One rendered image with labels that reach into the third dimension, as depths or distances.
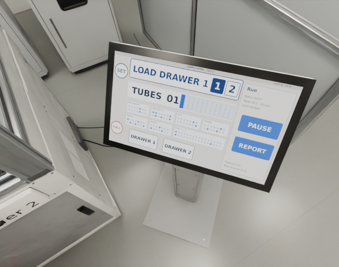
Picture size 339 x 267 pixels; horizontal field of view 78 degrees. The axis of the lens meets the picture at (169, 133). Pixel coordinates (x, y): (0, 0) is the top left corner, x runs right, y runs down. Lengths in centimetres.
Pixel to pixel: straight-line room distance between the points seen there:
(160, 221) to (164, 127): 102
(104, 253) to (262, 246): 102
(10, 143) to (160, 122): 37
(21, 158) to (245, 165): 59
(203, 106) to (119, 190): 123
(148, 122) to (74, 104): 166
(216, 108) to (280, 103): 15
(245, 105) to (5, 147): 59
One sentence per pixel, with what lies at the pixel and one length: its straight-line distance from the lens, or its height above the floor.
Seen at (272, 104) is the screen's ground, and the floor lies 114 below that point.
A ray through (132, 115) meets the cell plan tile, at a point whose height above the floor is 105.
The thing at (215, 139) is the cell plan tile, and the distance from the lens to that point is 59.
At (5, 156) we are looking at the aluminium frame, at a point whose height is 110.
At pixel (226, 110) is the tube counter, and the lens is 56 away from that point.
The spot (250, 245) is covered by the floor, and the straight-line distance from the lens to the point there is 162.
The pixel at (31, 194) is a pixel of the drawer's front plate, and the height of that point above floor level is 92.
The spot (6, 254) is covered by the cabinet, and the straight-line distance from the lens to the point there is 129.
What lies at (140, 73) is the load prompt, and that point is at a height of 115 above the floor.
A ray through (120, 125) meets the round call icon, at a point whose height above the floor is 102.
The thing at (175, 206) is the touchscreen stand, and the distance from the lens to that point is 155.
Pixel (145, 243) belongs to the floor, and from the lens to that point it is 158.
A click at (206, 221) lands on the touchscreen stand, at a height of 4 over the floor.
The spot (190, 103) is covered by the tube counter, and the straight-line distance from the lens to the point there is 57.
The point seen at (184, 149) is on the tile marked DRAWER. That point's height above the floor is 101.
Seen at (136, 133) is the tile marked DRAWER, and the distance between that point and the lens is 64.
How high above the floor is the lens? 156
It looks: 60 degrees down
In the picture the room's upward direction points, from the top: 6 degrees counter-clockwise
